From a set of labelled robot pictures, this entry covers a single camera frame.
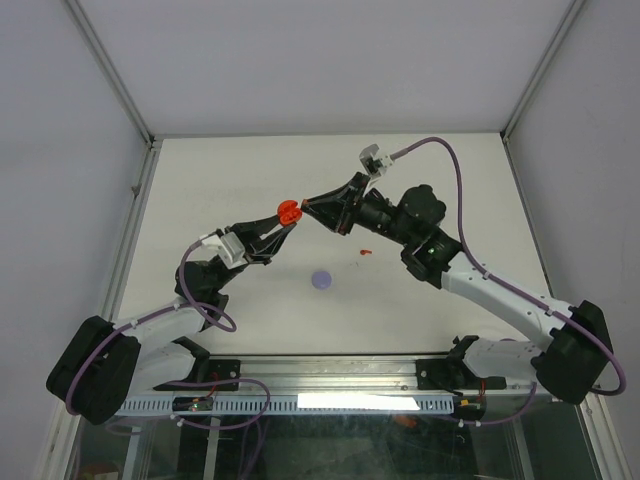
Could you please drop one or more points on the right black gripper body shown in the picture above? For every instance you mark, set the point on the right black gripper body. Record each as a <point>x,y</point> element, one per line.
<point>351,214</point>

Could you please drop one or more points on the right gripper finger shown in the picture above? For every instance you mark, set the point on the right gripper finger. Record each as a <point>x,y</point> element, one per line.
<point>329,213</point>
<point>343,195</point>

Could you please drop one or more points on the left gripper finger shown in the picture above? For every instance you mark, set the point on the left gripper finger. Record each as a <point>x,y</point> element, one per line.
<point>262,251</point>
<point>254,230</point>

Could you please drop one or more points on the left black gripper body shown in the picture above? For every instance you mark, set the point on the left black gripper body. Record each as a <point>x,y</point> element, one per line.
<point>251,256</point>

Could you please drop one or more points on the red charging case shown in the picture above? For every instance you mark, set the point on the red charging case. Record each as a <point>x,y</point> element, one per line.
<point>289,213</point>

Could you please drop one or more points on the purple charging case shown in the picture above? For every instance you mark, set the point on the purple charging case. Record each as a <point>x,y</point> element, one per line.
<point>321,279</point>

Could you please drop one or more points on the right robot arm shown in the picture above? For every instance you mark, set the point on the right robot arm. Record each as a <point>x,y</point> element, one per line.
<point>571,343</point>

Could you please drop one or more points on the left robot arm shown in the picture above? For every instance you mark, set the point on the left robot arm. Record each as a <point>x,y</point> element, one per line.
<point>106,362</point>

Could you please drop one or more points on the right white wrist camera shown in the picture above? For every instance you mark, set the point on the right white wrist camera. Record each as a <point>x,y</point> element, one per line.
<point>375,162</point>

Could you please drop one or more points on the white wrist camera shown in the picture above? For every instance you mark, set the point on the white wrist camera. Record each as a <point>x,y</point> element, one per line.
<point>227,246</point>
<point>375,162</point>

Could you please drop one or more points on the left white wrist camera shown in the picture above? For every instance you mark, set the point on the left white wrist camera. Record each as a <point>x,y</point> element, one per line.
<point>227,246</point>

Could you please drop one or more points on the aluminium mounting rail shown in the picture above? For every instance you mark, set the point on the aluminium mounting rail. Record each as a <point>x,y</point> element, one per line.
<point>324,373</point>

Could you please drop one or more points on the slotted cable duct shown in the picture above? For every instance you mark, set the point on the slotted cable duct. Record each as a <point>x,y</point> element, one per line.
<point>301,404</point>

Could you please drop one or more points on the left aluminium frame post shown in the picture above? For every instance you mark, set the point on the left aluminium frame post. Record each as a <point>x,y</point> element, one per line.
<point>105,63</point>

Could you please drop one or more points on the aluminium frame post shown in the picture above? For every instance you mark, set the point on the aluminium frame post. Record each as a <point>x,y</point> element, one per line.
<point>570,16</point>
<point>105,63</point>

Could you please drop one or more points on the right aluminium frame post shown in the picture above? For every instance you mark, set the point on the right aluminium frame post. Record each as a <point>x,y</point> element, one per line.
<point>570,16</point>

